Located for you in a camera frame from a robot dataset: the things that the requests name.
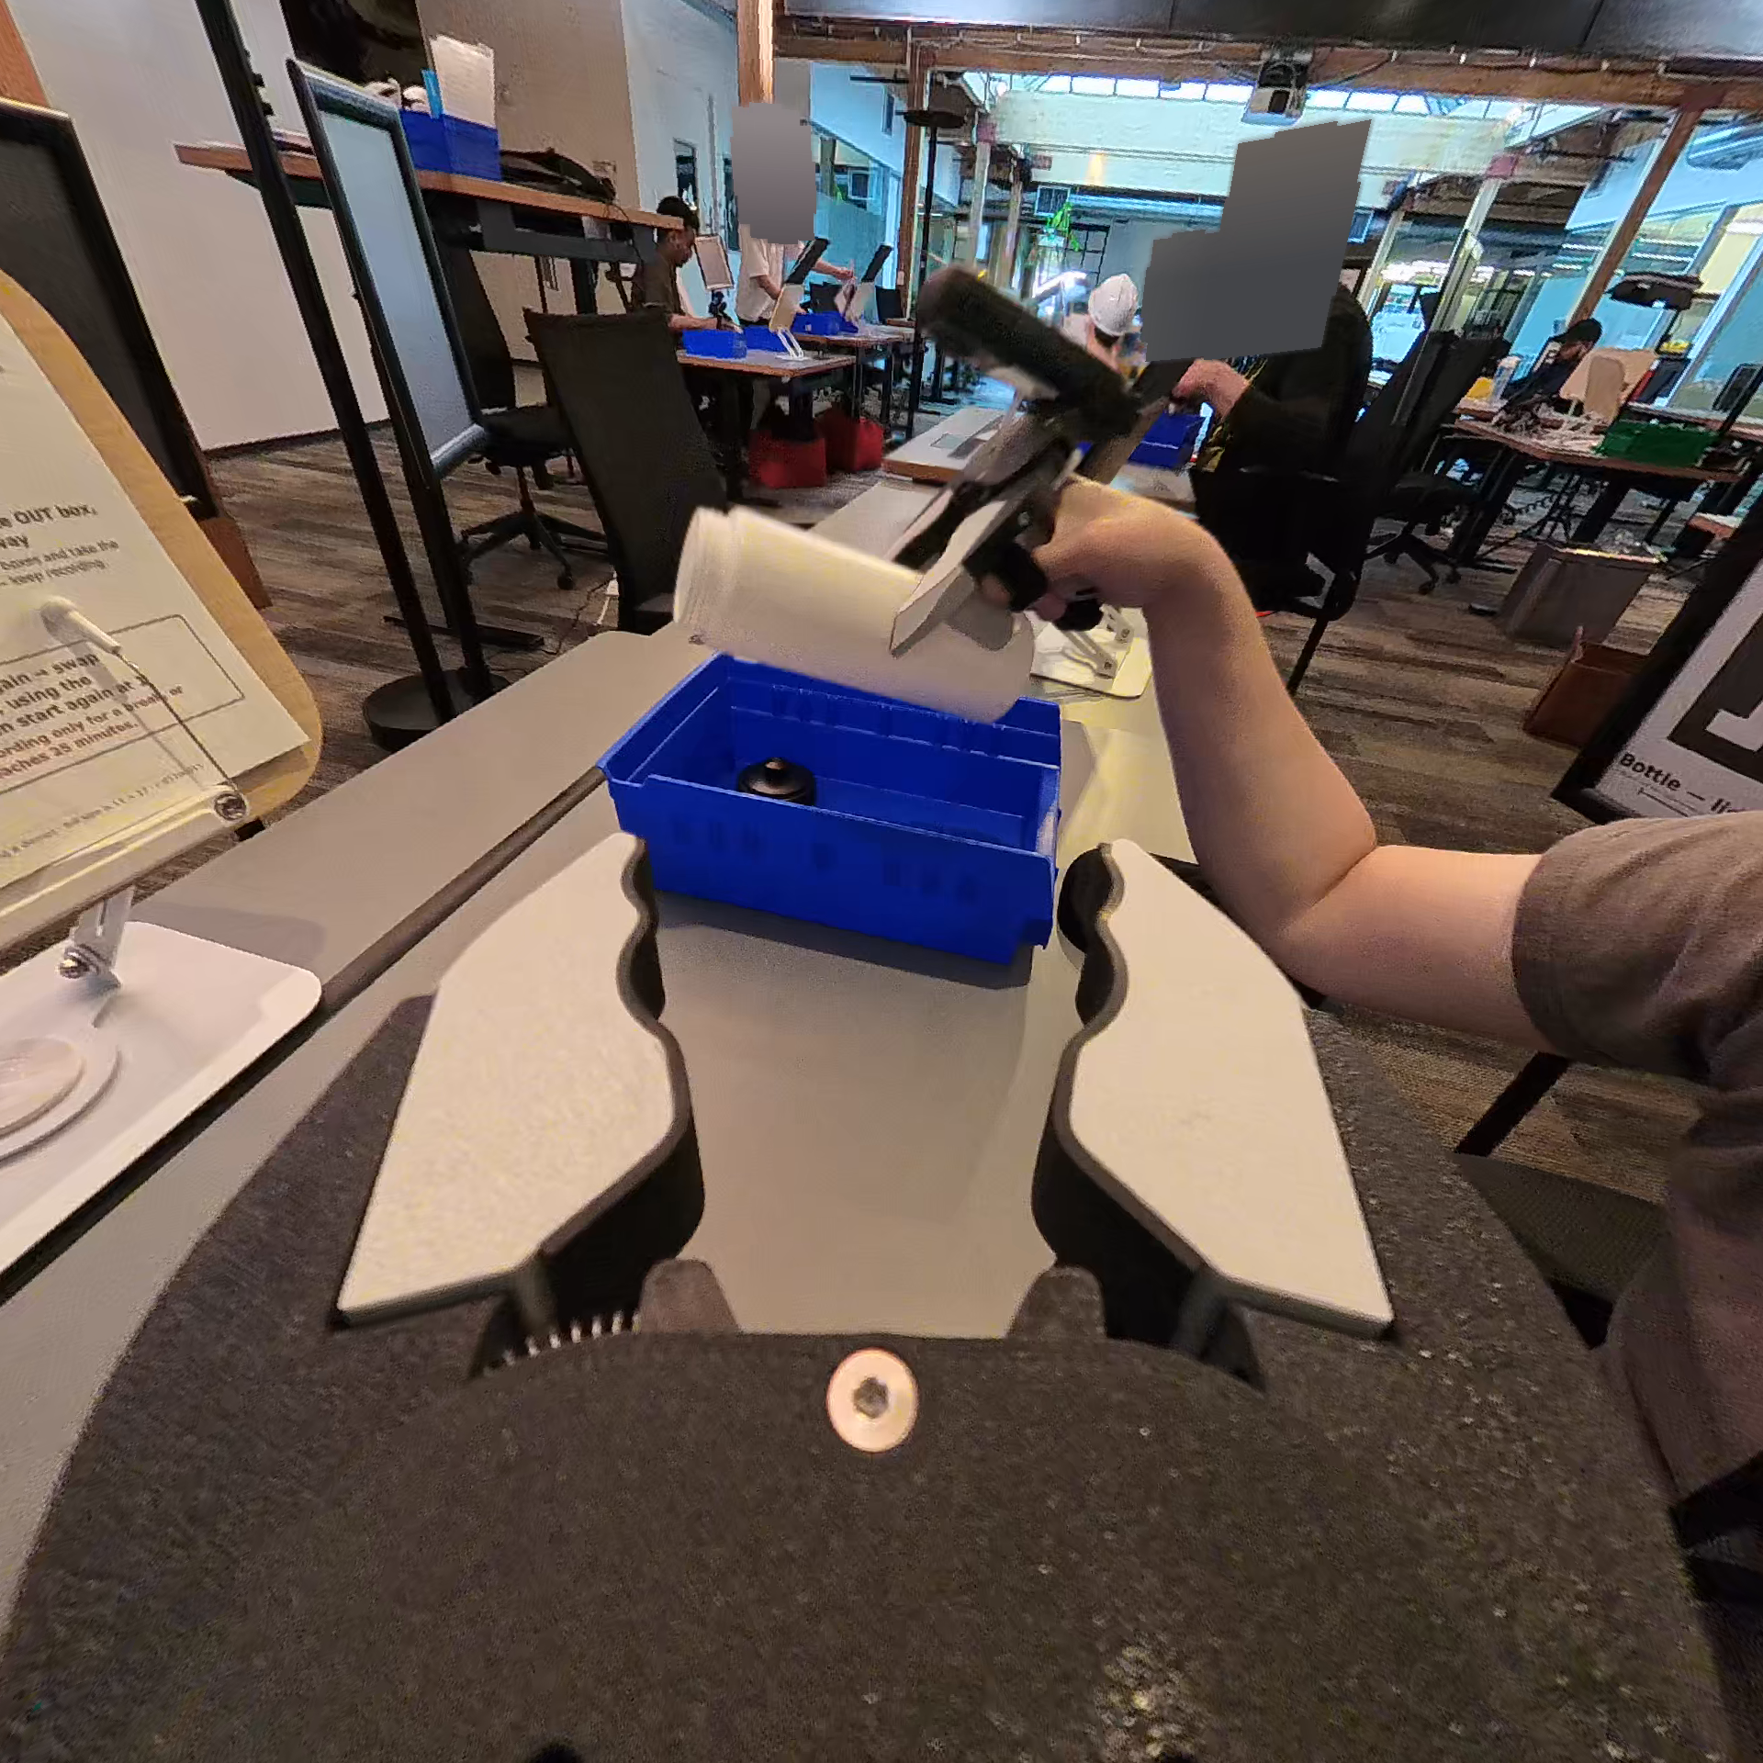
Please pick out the wooden document board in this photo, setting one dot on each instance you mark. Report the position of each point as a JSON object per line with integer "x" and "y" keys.
{"x": 204, "y": 564}

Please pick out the printed instruction sheet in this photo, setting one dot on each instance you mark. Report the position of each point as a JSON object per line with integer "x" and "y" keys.
{"x": 82, "y": 659}

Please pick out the ceiling projector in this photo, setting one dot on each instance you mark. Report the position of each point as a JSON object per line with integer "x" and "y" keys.
{"x": 1276, "y": 91}

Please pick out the black metal table frame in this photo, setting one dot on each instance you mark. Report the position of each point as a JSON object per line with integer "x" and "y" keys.
{"x": 320, "y": 344}

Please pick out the black bottle lid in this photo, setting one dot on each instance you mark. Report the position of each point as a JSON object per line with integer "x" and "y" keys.
{"x": 775, "y": 781}

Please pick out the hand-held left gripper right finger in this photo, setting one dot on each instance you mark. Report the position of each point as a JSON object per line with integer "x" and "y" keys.
{"x": 1212, "y": 1116}

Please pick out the dark office chair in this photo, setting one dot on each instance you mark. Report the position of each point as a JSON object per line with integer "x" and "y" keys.
{"x": 523, "y": 435}

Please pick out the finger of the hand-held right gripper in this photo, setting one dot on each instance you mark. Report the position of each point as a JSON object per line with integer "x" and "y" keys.
{"x": 951, "y": 579}

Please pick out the person's right forearm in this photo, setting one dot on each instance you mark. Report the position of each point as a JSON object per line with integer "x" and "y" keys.
{"x": 1280, "y": 824}

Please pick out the black framed sign stand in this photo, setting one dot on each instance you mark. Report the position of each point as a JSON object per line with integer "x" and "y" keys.
{"x": 398, "y": 274}

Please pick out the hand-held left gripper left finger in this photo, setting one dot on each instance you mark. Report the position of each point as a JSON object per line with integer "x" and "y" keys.
{"x": 523, "y": 1103}

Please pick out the brown cardboard box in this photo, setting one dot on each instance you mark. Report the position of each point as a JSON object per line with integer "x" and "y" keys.
{"x": 1583, "y": 697}

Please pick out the red storage box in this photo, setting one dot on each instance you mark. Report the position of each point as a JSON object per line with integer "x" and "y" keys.
{"x": 788, "y": 461}
{"x": 855, "y": 439}

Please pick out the person's right hand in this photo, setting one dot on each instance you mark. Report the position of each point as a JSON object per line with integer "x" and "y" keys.
{"x": 1143, "y": 551}

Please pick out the grey storage bin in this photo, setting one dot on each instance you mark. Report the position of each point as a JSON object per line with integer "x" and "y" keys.
{"x": 1578, "y": 592}

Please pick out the person's grey shirt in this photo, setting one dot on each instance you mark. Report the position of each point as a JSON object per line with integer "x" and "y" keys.
{"x": 1654, "y": 936}

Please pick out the document stand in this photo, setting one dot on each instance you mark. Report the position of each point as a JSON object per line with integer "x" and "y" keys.
{"x": 1116, "y": 673}

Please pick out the wooden standing desk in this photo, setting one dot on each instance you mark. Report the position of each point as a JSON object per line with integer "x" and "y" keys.
{"x": 523, "y": 202}

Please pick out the blue plastic bin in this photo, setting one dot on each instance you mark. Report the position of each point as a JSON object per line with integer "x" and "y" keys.
{"x": 855, "y": 854}
{"x": 715, "y": 344}
{"x": 1172, "y": 439}
{"x": 454, "y": 144}
{"x": 819, "y": 324}

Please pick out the green crate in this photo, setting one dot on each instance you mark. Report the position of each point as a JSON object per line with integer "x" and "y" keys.
{"x": 1654, "y": 444}

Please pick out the white plastic bottle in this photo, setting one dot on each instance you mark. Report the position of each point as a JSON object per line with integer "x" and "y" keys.
{"x": 813, "y": 606}

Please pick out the black high-back chair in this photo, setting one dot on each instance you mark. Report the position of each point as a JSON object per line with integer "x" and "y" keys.
{"x": 632, "y": 439}

